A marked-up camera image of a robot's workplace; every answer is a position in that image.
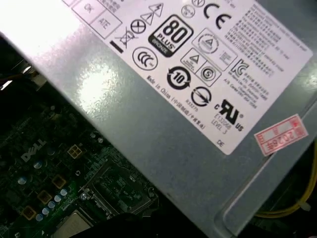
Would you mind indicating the silver CPU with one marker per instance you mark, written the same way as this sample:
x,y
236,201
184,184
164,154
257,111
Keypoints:
x,y
71,224

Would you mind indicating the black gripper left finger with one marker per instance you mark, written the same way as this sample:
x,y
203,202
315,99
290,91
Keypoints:
x,y
128,225

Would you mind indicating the metal socket cover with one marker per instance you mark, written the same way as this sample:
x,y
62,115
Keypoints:
x,y
101,204

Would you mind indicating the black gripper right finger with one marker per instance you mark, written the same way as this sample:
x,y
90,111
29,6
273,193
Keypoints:
x,y
183,229

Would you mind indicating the green motherboard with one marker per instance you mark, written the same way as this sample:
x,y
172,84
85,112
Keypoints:
x,y
32,173

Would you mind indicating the grey power supply unit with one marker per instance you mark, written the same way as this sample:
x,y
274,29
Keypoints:
x,y
148,111

